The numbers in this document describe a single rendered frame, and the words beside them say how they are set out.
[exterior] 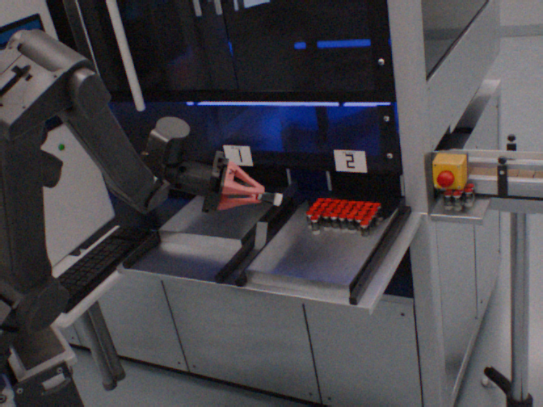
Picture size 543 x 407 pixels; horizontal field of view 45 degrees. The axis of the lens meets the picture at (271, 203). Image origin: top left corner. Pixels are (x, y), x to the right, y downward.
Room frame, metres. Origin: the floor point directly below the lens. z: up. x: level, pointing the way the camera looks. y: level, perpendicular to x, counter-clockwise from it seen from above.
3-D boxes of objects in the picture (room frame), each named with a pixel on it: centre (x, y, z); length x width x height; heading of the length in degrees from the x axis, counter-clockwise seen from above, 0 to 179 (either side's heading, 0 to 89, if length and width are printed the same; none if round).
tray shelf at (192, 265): (1.50, 0.01, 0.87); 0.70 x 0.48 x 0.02; 58
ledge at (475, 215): (1.46, -0.48, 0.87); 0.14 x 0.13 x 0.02; 148
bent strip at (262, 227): (1.40, 0.07, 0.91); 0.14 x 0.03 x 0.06; 148
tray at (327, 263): (1.37, -0.11, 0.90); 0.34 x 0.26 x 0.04; 147
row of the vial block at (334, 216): (1.44, -0.16, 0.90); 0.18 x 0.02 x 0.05; 57
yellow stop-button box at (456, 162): (1.43, -0.45, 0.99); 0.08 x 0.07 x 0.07; 148
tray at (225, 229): (1.65, 0.11, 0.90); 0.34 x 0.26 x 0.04; 148
